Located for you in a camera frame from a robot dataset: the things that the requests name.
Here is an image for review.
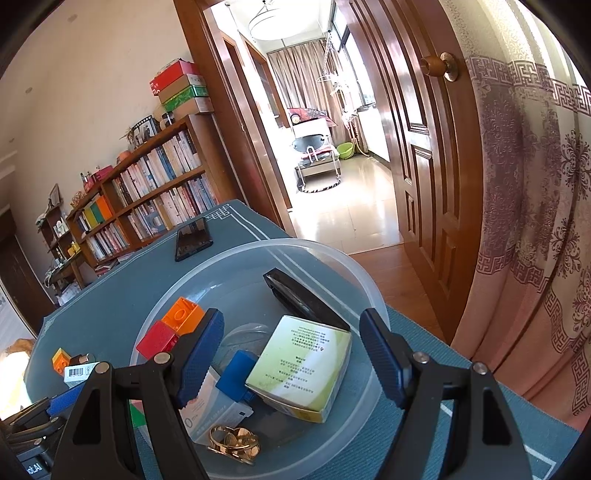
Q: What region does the red toy brick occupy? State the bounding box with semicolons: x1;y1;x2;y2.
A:
135;320;178;360

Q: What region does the gold pearl ring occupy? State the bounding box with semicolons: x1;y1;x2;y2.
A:
206;423;262;467

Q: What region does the blue toy block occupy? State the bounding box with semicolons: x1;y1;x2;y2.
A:
215;350;259;404

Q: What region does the orange and green toy block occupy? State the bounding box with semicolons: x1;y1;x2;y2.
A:
161;297;205;336

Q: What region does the white barcode box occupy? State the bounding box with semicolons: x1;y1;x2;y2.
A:
63;362;97;388

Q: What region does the orange yellow toy block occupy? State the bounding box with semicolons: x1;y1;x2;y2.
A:
51;348;71;375

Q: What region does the brown gold lipstick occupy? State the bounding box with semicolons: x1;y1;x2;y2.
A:
69;353;95;366

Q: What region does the pink green toy block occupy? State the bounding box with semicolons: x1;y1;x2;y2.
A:
130;400;146;429

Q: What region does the blue table mat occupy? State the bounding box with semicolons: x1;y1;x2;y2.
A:
24;200;580;479

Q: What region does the white red cream box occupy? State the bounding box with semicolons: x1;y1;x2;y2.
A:
179;367;253;446

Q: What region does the small wooden shelf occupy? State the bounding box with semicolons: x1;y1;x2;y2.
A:
36;202;86;295

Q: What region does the pink patterned curtain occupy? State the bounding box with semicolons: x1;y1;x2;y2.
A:
450;55;591;432

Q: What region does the clear plastic bowl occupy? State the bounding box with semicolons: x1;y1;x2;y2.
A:
138;239;388;479

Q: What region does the yellow green small box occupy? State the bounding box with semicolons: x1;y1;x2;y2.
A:
245;315;352;424

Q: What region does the black smartphone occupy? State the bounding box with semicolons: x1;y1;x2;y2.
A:
174;218;213;262

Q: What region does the black hair clip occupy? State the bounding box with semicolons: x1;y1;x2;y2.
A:
263;268;351;332

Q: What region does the wooden bookshelf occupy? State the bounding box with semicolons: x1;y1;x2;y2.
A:
67;113;239;267

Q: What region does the white cart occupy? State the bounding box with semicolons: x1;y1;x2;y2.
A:
291;117;342;193

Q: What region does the green basin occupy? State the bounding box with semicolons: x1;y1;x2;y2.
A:
337;142;356;160

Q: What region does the stack of gift boxes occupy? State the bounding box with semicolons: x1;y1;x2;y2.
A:
149;58;214;120

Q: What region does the brown wooden door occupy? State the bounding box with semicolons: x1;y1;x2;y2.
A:
338;1;483;341

